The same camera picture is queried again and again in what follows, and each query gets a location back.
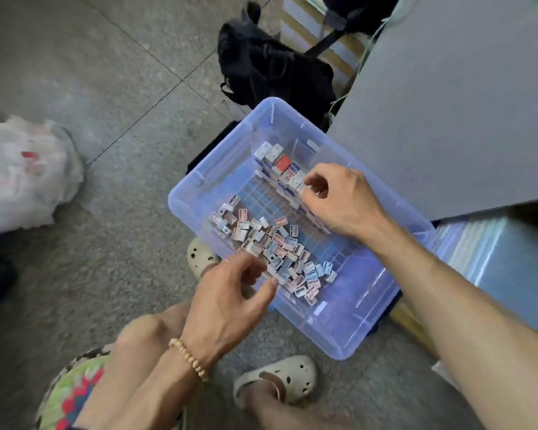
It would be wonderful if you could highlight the person's right hand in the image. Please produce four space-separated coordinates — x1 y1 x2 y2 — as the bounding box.
298 162 396 249

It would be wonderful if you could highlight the person's left hand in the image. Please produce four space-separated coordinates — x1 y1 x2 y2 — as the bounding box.
179 250 279 366

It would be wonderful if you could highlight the row of erasers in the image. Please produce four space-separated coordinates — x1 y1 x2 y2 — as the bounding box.
253 141 335 235

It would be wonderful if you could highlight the pile of boxed erasers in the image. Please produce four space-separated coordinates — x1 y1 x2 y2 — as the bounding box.
206 194 340 308

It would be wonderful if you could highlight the clear plastic storage bin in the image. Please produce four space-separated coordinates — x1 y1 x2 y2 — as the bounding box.
167 96 439 361

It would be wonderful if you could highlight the person's right forearm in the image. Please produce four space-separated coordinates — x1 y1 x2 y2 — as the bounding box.
368 221 538 430

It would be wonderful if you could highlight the person's left cream clog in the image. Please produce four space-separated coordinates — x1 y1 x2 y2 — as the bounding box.
185 237 222 280

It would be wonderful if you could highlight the person's cream clog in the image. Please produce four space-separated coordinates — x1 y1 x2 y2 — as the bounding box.
232 354 319 410
185 237 222 280

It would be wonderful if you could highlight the person's right cream clog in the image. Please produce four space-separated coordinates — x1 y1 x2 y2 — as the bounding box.
232 354 319 410

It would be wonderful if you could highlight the person's left leg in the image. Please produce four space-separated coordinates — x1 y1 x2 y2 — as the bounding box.
76 300 194 430

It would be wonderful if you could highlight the person's leg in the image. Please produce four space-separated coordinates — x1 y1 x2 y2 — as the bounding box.
76 300 194 430
246 380 355 430

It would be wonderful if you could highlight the person's right leg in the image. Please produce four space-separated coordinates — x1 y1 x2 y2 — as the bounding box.
246 380 355 430

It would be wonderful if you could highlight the cardboard box with papers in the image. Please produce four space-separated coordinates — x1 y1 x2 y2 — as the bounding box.
278 0 362 97

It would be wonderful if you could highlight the black backpack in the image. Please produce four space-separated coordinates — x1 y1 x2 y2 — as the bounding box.
217 2 338 133

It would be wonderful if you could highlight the white cabinet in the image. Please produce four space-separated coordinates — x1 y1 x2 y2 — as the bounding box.
327 0 538 222

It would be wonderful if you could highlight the stack of white blue books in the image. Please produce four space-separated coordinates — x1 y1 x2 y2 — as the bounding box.
426 214 538 341

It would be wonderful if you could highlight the colourful patterned cloth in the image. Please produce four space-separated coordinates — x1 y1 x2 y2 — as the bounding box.
34 343 113 430

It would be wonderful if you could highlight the crumpled white plastic bag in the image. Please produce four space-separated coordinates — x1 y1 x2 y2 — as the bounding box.
0 116 86 237

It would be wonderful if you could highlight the beaded wooden bracelet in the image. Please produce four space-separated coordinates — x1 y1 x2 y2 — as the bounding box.
167 337 212 383

